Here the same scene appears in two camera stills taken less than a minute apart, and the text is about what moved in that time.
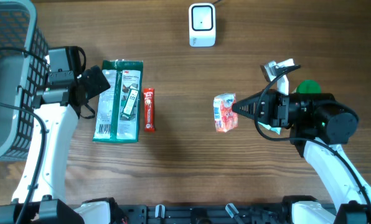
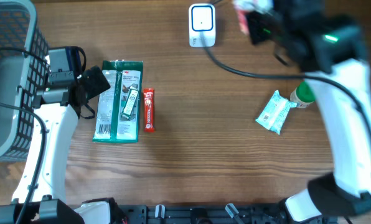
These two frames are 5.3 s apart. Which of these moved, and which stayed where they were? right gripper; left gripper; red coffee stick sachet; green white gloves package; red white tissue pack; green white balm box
Moved: red white tissue pack; right gripper
Stayed: red coffee stick sachet; green white balm box; left gripper; green white gloves package
